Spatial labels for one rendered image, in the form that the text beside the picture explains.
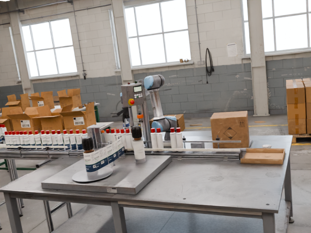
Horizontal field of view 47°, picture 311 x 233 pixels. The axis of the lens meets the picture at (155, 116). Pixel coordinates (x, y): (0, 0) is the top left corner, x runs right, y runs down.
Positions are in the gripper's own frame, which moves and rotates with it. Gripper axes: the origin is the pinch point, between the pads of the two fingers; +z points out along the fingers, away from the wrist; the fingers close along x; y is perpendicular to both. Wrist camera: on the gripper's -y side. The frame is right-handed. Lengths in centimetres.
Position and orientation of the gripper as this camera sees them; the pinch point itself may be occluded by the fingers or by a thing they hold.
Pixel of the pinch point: (126, 125)
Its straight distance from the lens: 375.9
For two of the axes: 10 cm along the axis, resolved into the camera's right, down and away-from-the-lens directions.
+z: 1.2, 9.7, 1.9
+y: 9.3, -0.5, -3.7
